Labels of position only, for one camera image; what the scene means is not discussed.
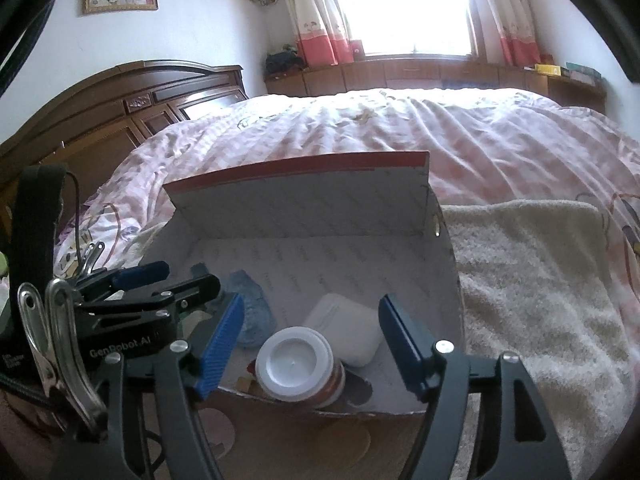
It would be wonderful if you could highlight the red cardboard box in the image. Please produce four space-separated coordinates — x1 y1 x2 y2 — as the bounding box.
132 151 467 480

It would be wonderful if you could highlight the pink and white curtain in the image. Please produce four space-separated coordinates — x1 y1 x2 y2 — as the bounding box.
470 0 543 67
274 0 356 67

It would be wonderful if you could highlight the steel spring clip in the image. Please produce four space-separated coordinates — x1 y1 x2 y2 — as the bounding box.
75 241 106 277
17 280 108 443

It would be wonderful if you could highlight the black braided cable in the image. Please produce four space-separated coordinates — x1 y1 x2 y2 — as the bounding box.
0 372 66 411

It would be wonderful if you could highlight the blue plastic case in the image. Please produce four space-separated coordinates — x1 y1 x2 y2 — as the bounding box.
220 270 277 348

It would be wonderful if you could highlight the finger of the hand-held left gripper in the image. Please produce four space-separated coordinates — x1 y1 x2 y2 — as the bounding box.
75 260 171 302
75 272 222 321

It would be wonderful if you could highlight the wooden windowsill cabinet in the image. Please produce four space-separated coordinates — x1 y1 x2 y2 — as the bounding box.
264 55 608 115

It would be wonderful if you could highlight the bright window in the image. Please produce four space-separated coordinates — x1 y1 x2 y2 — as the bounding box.
330 0 476 57

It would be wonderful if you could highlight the dark bag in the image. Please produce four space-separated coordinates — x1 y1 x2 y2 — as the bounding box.
265 45 307 75

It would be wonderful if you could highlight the beige fleece blanket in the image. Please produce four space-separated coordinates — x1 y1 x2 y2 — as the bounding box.
442 199 636 480

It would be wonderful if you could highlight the teal book stack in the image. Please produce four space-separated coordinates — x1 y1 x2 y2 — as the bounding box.
560 62 603 85

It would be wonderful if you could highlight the white plug charger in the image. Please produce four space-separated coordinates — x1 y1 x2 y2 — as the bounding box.
302 293 385 367

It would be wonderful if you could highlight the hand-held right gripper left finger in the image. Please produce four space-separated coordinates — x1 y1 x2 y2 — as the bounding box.
47 292 246 480

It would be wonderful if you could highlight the pink printed quilt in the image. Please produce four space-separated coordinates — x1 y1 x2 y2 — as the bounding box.
52 87 640 311

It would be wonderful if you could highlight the white bottle with orange label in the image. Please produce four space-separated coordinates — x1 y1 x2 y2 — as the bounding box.
252 327 347 408

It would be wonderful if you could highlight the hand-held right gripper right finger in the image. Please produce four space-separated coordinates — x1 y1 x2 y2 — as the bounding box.
377 294 573 480

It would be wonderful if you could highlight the dark wooden headboard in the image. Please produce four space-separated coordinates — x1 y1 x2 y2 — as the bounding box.
0 60 249 191

